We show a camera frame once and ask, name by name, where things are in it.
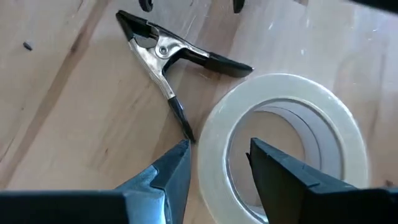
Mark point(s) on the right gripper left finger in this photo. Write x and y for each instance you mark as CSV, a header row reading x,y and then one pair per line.
x,y
155,199

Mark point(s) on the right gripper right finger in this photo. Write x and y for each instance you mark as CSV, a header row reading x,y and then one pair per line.
x,y
295,202

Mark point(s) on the white tape roll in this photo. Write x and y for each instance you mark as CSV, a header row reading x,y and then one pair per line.
x,y
214,140

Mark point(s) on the tiny black debris speck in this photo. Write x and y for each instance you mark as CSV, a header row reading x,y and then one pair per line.
x,y
27,46

